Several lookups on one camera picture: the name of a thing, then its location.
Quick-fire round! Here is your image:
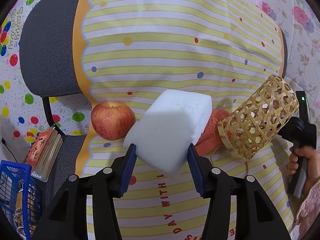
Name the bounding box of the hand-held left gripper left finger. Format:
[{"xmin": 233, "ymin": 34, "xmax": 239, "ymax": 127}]
[{"xmin": 32, "ymin": 144, "xmax": 137, "ymax": 240}]

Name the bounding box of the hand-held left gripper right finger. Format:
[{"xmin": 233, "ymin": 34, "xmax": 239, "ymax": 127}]
[{"xmin": 187, "ymin": 144, "xmax": 292, "ymax": 240}]

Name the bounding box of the woven bamboo basket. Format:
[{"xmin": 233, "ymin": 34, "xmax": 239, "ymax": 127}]
[{"xmin": 217, "ymin": 75, "xmax": 300, "ymax": 160}]

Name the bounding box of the white foam block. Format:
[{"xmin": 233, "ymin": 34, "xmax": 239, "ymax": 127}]
[{"xmin": 123, "ymin": 89, "xmax": 213, "ymax": 178}]

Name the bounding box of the blue plastic basket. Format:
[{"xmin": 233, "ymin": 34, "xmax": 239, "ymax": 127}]
[{"xmin": 0, "ymin": 159, "xmax": 43, "ymax": 233}]

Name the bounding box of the person's right forearm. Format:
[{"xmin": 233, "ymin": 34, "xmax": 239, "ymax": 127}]
[{"xmin": 292, "ymin": 179, "xmax": 320, "ymax": 236}]

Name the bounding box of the person's right hand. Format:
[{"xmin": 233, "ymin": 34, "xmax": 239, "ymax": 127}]
[{"xmin": 287, "ymin": 146, "xmax": 320, "ymax": 197}]

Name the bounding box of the orange knitted cloth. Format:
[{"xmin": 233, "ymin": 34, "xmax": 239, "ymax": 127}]
[{"xmin": 194, "ymin": 109, "xmax": 232, "ymax": 157}]

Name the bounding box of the red apple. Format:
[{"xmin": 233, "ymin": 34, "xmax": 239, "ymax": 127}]
[{"xmin": 91, "ymin": 101, "xmax": 136, "ymax": 141}]

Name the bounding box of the thick book with orange cover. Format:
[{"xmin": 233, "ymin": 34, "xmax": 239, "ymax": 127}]
[{"xmin": 24, "ymin": 127, "xmax": 63, "ymax": 182}]

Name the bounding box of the seed printed snack packet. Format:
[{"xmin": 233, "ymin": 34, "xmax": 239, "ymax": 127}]
[{"xmin": 14, "ymin": 181, "xmax": 37, "ymax": 237}]

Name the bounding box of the yellow striped cloth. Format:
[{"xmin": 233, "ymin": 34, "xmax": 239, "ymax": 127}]
[{"xmin": 74, "ymin": 0, "xmax": 302, "ymax": 240}]

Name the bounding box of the grey office chair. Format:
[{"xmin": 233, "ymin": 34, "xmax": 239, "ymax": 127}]
[{"xmin": 19, "ymin": 0, "xmax": 288, "ymax": 207}]

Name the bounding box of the pink floral wall cloth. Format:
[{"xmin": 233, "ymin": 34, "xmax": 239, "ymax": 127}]
[{"xmin": 255, "ymin": 0, "xmax": 320, "ymax": 124}]

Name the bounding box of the black cable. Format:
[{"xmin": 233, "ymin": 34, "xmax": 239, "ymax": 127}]
[{"xmin": 1, "ymin": 137, "xmax": 18, "ymax": 163}]

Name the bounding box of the colourful dotted wall cloth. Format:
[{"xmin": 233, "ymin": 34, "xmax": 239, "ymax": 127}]
[{"xmin": 0, "ymin": 0, "xmax": 258, "ymax": 144}]

